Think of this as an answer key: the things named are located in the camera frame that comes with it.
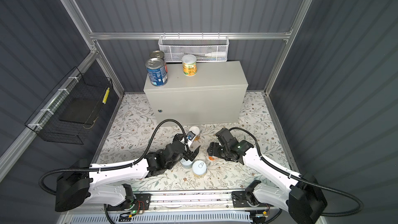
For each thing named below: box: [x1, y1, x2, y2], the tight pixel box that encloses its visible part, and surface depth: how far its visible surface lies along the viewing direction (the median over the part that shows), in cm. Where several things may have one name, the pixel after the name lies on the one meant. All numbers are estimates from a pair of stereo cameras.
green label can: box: [180, 157, 193, 170], surface depth 82 cm
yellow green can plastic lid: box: [181, 53, 198, 77], surface depth 79 cm
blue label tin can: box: [145, 57, 169, 87], surface depth 72 cm
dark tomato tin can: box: [149, 50, 165, 61], surface depth 77 cm
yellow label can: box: [191, 160, 207, 178], surface depth 81 cm
